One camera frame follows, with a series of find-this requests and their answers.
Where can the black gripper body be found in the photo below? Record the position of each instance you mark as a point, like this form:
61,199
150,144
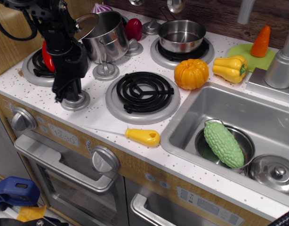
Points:
67,64

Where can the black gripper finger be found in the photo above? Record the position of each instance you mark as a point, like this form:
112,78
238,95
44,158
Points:
73,89
60,90

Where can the grey stove knob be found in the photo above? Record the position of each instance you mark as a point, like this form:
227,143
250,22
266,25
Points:
151,27
76,105
134,49
106,72

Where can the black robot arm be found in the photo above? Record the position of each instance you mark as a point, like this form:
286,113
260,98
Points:
53,21

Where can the grey left oven knob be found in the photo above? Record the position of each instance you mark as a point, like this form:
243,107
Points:
22,120

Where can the grey oven knob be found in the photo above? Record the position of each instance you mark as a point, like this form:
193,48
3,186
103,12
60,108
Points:
22,120
103,160

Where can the grey right oven knob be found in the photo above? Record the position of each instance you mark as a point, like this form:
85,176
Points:
103,160

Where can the grey back stove knob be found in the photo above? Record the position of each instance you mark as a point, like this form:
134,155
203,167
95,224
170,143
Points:
151,27

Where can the black left burner coil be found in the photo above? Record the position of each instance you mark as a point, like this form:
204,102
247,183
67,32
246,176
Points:
40,69

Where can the black burner coil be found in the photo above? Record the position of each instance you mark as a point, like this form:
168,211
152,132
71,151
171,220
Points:
178,57
40,69
144,92

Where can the tall steel pot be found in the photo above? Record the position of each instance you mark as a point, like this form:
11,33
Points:
107,42

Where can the purple white toy onion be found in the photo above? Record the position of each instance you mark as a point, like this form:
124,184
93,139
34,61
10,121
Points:
100,8

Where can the black front burner coil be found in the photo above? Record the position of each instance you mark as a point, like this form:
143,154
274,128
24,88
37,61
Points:
144,92

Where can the red toy vegetable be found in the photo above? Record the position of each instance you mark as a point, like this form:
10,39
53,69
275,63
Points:
133,29

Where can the hanging steel spoon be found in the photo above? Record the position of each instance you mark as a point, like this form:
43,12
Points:
137,2

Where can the blue clamp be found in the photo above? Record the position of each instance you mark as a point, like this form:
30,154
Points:
18,192

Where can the steel saucepan on burner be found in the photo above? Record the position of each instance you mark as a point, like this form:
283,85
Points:
180,36

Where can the orange toy pumpkin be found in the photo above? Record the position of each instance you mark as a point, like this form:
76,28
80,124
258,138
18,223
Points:
191,74

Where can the hanging steel ladle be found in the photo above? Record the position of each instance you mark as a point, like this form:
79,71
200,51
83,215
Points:
176,6

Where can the yellow cloth piece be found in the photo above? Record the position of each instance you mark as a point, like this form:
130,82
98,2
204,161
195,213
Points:
31,213

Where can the black back burner coil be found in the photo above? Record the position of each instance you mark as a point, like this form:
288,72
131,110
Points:
178,57

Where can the green toy bitter gourd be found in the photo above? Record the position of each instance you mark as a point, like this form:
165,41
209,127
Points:
223,144

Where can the yellow toy bell pepper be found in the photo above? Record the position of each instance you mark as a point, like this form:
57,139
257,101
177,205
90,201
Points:
232,69

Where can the steel pot in sink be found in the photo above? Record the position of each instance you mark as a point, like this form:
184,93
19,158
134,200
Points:
245,142

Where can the green round plate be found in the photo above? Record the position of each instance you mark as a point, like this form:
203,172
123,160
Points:
253,61

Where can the orange toy carrot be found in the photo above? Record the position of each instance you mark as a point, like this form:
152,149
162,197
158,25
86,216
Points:
261,43

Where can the silver sink basin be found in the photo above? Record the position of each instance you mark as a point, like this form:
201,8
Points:
265,122

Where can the silver faucet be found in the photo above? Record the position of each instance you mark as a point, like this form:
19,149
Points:
273,82

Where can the steel lid in sink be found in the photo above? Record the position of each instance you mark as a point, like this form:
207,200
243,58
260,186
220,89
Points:
271,171

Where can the grey oven door handle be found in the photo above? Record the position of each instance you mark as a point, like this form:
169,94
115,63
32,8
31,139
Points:
51,159

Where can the yellow handled toy knife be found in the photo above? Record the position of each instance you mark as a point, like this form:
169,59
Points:
146,137

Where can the grey dishwasher door handle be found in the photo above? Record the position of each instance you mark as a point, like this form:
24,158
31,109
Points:
138,204

